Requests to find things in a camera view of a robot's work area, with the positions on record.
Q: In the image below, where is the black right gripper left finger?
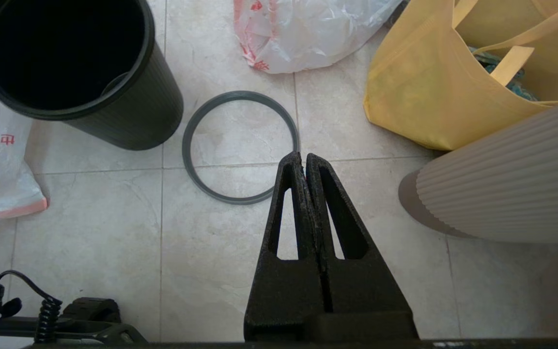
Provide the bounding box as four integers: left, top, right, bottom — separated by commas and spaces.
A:
244, 152, 333, 341

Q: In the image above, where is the beige ribbed bin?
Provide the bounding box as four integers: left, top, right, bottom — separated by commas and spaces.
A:
398, 92, 558, 245

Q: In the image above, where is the green patterned packaging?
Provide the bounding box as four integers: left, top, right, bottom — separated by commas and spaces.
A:
469, 47, 539, 102

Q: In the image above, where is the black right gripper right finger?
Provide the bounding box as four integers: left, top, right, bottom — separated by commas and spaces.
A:
306, 153, 418, 340

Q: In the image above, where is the yellow fabric tote bag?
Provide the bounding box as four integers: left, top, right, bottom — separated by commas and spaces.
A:
363, 0, 558, 151

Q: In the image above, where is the black trash bin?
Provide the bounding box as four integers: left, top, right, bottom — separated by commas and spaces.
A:
0, 0, 185, 151

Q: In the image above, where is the black bin rim ring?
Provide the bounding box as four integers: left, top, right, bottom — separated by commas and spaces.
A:
182, 90, 301, 206

